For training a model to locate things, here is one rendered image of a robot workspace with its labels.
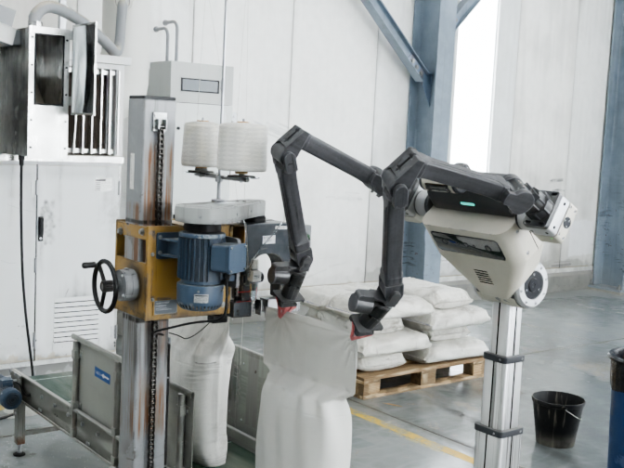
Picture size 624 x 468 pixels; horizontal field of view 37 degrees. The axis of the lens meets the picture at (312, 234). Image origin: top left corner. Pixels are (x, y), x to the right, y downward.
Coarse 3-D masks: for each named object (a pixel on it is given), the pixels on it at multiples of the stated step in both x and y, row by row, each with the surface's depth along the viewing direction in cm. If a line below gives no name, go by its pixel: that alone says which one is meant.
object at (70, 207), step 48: (0, 48) 530; (96, 96) 580; (96, 144) 583; (0, 192) 542; (48, 192) 560; (96, 192) 579; (0, 240) 545; (48, 240) 563; (96, 240) 582; (0, 288) 549; (48, 288) 567; (0, 336) 552; (48, 336) 570; (96, 336) 589
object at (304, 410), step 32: (288, 320) 319; (320, 320) 306; (288, 352) 319; (320, 352) 303; (352, 352) 292; (288, 384) 309; (320, 384) 303; (352, 384) 292; (288, 416) 304; (320, 416) 294; (256, 448) 322; (288, 448) 304; (320, 448) 294
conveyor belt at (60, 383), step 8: (32, 376) 467; (40, 376) 468; (48, 376) 468; (56, 376) 469; (64, 376) 470; (48, 384) 453; (56, 384) 454; (64, 384) 455; (56, 392) 441; (64, 392) 442; (232, 448) 374; (240, 448) 375; (232, 456) 366; (240, 456) 366; (248, 456) 367; (192, 464) 354; (200, 464) 355; (224, 464) 356; (232, 464) 357; (240, 464) 357; (248, 464) 357
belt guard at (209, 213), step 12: (180, 204) 296; (192, 204) 297; (204, 204) 300; (216, 204) 302; (228, 204) 305; (240, 204) 307; (252, 204) 317; (264, 204) 331; (180, 216) 290; (192, 216) 288; (204, 216) 288; (216, 216) 289; (228, 216) 294; (240, 216) 306; (252, 216) 318
